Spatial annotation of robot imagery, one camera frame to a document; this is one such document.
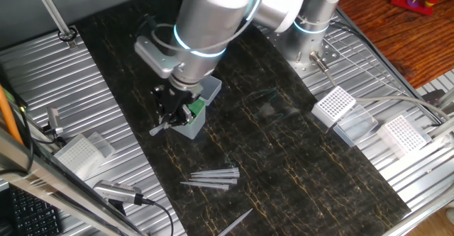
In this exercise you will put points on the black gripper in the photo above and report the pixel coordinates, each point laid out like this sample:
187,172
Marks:
170,98

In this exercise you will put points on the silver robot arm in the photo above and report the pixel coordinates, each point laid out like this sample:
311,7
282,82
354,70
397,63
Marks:
209,16

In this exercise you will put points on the green pipette tip holder box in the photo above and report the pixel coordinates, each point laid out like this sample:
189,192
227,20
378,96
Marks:
195,129

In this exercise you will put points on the white pipette tip rack box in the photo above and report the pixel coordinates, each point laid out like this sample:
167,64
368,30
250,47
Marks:
333,105
79,154
402,135

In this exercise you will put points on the black marble mat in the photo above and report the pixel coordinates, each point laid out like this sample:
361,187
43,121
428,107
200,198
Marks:
266,158

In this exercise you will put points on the slim metal pole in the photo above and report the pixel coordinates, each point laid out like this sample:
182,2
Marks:
51,9

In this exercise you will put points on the black keyboard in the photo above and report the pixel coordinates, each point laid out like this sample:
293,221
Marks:
32,216

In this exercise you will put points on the small dark electronic box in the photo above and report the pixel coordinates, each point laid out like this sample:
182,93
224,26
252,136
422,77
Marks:
436,96

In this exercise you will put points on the aluminium profile bar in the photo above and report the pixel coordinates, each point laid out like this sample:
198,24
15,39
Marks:
445,126

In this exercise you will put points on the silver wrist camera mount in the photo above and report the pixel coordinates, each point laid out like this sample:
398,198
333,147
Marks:
156,57

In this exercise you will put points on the grey vented depth camera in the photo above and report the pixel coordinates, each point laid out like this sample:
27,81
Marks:
117,191

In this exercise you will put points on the small metal foot bracket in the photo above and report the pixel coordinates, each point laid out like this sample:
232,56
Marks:
54,117

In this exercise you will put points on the metal pole foot bracket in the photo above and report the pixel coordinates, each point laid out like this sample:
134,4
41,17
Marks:
72,44

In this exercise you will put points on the aluminium frame strut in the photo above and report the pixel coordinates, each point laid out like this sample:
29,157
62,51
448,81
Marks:
53,183

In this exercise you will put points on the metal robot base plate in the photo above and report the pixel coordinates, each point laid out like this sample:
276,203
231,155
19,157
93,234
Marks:
330,53

